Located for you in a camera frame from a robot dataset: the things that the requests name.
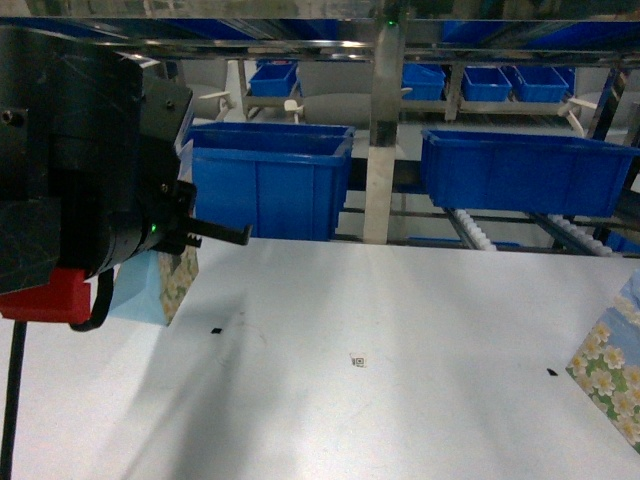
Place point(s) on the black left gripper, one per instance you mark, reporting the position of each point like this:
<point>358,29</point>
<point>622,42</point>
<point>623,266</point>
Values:
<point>89,161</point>

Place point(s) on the light blue flower gift bag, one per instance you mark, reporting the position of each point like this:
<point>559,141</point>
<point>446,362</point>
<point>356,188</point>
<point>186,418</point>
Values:
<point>151,286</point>

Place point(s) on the blue crate behind table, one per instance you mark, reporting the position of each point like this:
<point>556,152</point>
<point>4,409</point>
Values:
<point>289,181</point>

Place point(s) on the small qr sticker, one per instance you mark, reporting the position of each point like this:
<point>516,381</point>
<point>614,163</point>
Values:
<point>358,359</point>

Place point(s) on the blue crate right rack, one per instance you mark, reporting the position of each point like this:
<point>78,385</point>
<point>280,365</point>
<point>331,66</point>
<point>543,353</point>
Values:
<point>544,174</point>

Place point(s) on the red camera mount block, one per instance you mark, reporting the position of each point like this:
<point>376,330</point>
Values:
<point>65,299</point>

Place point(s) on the steel rack upright post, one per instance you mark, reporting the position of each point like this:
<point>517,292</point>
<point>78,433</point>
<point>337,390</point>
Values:
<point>385,106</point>

